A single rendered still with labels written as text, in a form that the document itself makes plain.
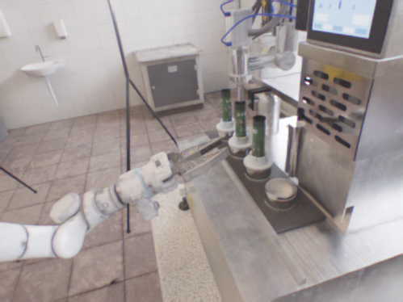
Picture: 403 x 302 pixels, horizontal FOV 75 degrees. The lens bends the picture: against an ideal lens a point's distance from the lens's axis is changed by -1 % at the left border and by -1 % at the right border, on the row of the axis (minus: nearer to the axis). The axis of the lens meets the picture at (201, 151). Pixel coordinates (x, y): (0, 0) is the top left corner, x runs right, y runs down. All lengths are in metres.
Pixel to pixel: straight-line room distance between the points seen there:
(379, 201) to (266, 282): 0.26
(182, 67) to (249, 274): 3.23
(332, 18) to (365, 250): 0.40
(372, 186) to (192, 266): 0.55
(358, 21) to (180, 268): 0.74
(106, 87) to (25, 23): 1.21
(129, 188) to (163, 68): 3.01
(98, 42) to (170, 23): 1.02
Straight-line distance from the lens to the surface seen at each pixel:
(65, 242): 0.61
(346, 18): 0.46
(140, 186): 0.59
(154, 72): 3.53
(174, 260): 0.89
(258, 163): 0.66
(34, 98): 4.48
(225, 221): 0.60
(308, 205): 0.63
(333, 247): 0.58
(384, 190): 0.59
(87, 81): 4.27
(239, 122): 0.72
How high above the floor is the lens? 1.45
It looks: 31 degrees down
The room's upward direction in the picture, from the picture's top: 6 degrees counter-clockwise
